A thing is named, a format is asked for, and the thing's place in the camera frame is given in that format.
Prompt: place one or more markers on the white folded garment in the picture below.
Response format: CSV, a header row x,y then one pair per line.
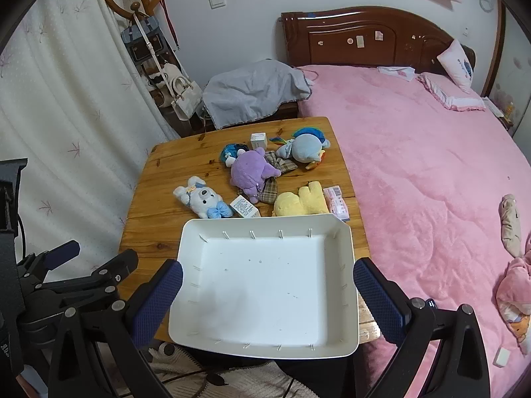
x,y
396,72

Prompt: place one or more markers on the wooden nightstand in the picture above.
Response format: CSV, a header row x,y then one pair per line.
x,y
286,111

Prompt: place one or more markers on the pink fluffy garment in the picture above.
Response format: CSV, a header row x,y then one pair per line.
x,y
514,286

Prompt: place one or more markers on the grey blue hanging bag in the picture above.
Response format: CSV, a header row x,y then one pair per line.
x,y
141,41

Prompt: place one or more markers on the white plush bear blue bow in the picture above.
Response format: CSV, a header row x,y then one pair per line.
x,y
203,197

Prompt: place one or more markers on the yellow plush toy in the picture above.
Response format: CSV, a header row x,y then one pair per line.
x,y
298,203

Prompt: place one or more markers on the small white box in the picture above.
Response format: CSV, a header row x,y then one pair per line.
x,y
258,140

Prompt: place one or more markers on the purple plush toy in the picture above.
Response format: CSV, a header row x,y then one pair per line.
x,y
249,170

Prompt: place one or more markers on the shiny blue foil bag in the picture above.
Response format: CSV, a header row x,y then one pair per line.
x,y
230,153

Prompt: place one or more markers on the brown white furry bag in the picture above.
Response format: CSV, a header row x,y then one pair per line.
x,y
159,78

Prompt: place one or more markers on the plaid fabric bow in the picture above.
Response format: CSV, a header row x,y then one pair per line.
x,y
284,162

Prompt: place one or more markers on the frosted sliding wardrobe door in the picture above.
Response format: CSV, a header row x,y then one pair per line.
x,y
516,70

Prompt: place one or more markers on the pink tissue packet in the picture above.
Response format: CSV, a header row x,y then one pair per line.
x,y
336,203

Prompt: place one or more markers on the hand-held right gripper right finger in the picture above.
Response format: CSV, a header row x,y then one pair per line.
x,y
377,298

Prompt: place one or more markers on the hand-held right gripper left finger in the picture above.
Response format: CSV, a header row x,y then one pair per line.
x,y
159,298

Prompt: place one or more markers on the beige plush toy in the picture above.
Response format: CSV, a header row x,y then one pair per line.
x,y
510,224

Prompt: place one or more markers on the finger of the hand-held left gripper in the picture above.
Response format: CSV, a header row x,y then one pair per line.
x,y
116,267
62,253

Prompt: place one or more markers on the pink frilled pillow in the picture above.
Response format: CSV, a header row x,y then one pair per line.
x,y
448,91

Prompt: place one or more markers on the light blue plush toy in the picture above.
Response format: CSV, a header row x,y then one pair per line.
x,y
305,147

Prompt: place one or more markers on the white light switch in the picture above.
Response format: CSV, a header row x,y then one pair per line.
x,y
217,1

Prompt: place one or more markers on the pink blanket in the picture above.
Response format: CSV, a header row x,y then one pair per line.
x,y
415,174

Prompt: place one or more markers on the small white block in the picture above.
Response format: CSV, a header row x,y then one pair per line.
x,y
501,357

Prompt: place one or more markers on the white plastic tray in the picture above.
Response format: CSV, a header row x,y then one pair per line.
x,y
265,290

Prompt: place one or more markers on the white handbag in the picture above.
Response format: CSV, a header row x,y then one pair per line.
x,y
184,99

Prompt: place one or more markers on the white medicine box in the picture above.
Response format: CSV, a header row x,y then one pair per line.
x,y
242,206

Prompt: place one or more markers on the white printed pillow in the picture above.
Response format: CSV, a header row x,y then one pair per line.
x,y
456,64

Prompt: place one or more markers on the brown wooden headboard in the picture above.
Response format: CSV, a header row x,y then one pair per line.
x,y
332,37

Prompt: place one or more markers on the white patterned curtain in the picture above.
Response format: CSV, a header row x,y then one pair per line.
x,y
62,91

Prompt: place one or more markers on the grey cloth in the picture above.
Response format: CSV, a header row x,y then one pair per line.
x,y
253,91

